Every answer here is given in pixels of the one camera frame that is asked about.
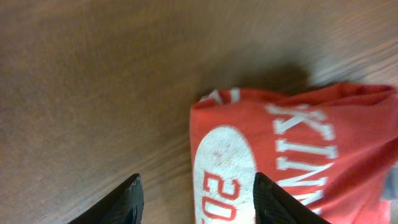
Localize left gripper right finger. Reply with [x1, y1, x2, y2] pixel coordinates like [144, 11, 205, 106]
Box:
[252, 172, 330, 224]

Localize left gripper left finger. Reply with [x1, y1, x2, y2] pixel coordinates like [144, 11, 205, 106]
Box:
[69, 174, 144, 224]

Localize orange t-shirt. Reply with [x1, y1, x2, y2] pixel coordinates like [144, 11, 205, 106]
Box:
[190, 83, 397, 223]

